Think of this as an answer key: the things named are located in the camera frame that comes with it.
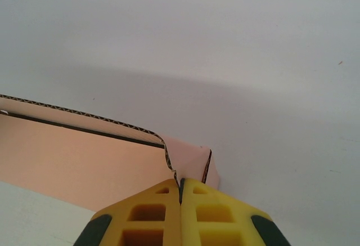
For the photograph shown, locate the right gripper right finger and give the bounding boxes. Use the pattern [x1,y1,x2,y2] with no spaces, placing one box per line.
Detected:
[179,177,292,246]

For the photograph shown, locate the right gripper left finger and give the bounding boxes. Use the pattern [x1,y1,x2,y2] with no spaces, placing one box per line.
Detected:
[72,178,181,246]

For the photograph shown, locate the peach pink cloth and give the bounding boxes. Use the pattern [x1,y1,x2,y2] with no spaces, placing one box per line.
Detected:
[0,93,222,213]

